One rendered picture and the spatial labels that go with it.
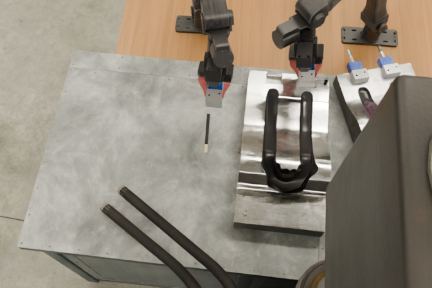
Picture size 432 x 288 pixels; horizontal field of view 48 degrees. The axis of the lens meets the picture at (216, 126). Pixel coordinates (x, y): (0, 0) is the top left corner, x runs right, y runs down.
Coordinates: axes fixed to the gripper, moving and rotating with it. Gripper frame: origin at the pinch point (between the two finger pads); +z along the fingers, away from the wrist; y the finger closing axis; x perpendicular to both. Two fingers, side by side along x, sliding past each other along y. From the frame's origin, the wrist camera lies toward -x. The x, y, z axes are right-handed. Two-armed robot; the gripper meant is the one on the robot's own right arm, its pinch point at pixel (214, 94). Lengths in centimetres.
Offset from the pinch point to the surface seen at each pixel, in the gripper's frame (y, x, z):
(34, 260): -77, 9, 103
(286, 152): 22.9, -12.4, 9.6
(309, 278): 20, -81, -24
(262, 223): 17.9, -27.2, 24.7
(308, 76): 28.4, 9.1, -3.9
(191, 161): -5.6, -7.4, 21.2
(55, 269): -67, 6, 105
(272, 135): 18.8, -4.6, 9.9
